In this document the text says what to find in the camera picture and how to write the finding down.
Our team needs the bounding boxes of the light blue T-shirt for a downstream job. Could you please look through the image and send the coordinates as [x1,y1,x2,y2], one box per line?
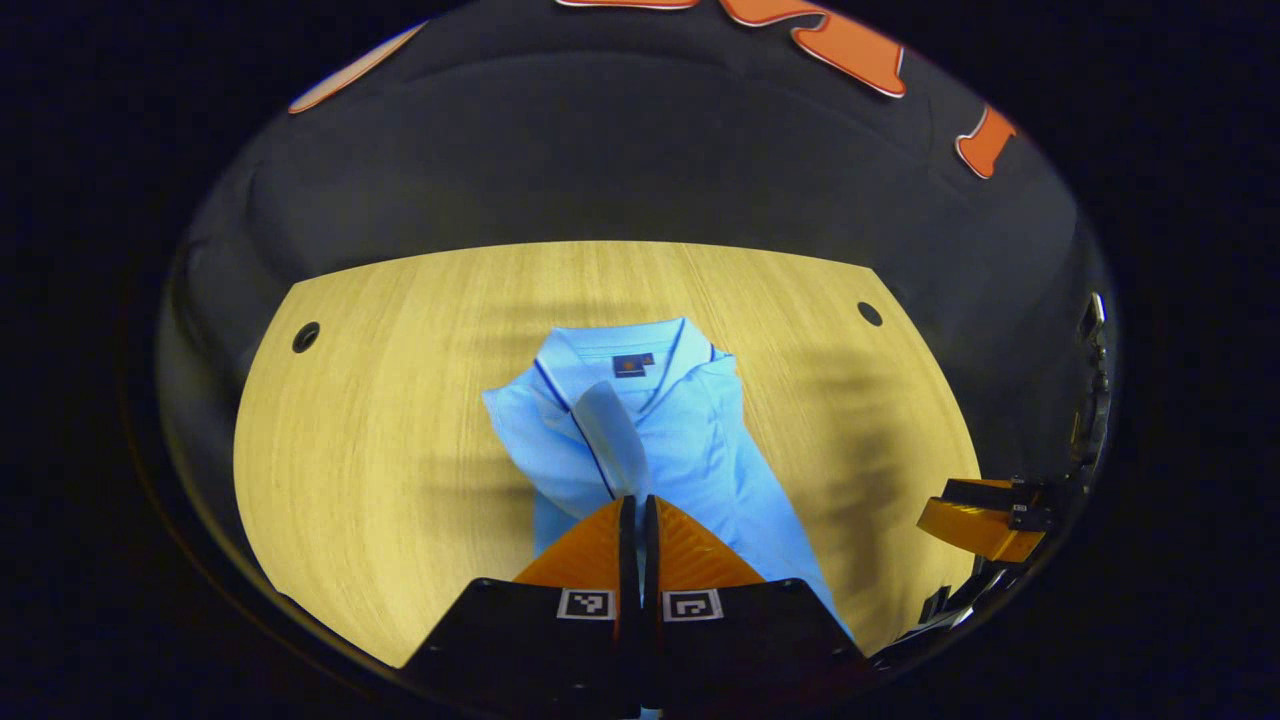
[482,317,856,641]

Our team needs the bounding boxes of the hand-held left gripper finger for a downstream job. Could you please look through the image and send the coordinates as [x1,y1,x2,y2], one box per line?
[642,495,871,716]
[400,495,641,716]

